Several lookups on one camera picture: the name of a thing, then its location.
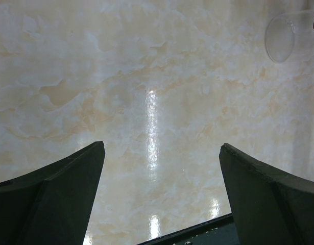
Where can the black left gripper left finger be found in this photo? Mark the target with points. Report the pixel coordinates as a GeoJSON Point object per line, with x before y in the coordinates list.
{"type": "Point", "coordinates": [53, 204]}

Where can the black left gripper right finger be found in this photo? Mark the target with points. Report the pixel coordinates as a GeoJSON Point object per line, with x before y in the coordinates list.
{"type": "Point", "coordinates": [269, 205]}

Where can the clear glass server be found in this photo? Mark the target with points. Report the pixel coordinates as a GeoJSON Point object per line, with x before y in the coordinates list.
{"type": "Point", "coordinates": [290, 36]}

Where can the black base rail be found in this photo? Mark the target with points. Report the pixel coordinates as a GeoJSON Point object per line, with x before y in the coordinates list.
{"type": "Point", "coordinates": [220, 230]}

